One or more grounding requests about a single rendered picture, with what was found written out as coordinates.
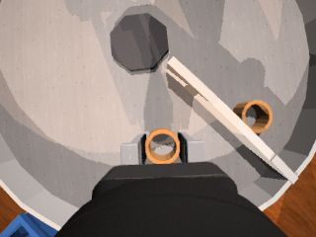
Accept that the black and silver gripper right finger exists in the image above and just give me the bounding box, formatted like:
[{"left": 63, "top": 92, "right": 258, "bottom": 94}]
[{"left": 178, "top": 132, "right": 205, "bottom": 163}]

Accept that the bronze bushing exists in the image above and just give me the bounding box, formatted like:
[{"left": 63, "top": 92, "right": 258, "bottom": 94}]
[
  {"left": 233, "top": 100, "right": 273, "bottom": 133},
  {"left": 145, "top": 127, "right": 180, "bottom": 164}
]

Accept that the grey round turntable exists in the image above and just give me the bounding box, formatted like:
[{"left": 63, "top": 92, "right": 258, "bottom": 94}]
[{"left": 0, "top": 0, "right": 316, "bottom": 231}]

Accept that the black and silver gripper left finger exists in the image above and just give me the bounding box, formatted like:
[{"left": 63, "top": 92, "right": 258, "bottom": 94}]
[{"left": 120, "top": 133, "right": 147, "bottom": 165}]

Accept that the blue crate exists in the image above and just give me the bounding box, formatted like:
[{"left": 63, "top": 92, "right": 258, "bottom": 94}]
[{"left": 0, "top": 212, "right": 58, "bottom": 237}]

